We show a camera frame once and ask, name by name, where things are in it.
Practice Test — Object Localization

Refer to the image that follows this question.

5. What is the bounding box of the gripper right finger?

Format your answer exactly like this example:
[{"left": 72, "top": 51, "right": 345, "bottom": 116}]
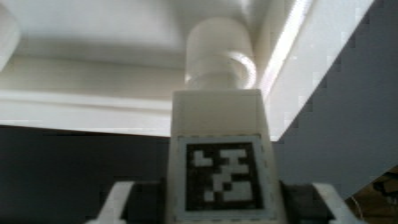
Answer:
[{"left": 313, "top": 183, "right": 369, "bottom": 224}]

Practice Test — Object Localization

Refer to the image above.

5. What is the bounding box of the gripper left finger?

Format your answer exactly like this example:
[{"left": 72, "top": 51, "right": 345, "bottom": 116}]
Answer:
[{"left": 86, "top": 181, "right": 136, "bottom": 224}]

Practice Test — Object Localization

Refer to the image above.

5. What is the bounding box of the white table leg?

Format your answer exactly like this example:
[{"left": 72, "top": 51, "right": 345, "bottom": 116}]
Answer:
[{"left": 166, "top": 17, "right": 289, "bottom": 224}]

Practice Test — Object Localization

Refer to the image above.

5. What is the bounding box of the white square tabletop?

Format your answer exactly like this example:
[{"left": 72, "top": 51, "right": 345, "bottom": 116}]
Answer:
[{"left": 0, "top": 0, "right": 376, "bottom": 137}]

